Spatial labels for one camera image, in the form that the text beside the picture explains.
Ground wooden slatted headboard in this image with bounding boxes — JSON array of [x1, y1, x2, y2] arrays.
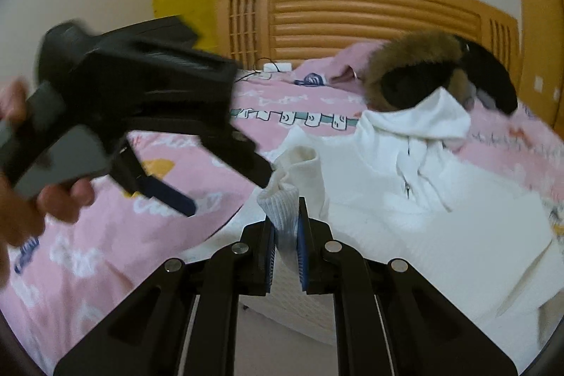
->
[[218, 0, 521, 95]]

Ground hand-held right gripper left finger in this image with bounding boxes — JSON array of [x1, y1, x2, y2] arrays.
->
[[53, 222, 279, 376]]

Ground black fur-trimmed jacket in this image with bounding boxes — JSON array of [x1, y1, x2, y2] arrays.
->
[[363, 30, 519, 115]]

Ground person's left hand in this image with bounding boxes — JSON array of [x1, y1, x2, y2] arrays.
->
[[0, 79, 96, 293]]

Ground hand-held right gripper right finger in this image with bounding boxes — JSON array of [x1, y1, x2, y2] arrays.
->
[[297, 196, 519, 376]]

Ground white zip hoodie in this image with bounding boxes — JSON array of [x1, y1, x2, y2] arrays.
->
[[183, 87, 557, 372]]

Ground black cable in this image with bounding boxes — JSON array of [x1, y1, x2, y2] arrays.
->
[[235, 61, 285, 84]]

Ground pink printed bed blanket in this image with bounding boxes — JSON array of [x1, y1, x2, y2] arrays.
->
[[0, 41, 564, 376]]

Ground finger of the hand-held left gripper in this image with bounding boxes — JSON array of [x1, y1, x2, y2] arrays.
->
[[109, 137, 197, 218], [198, 124, 277, 189]]

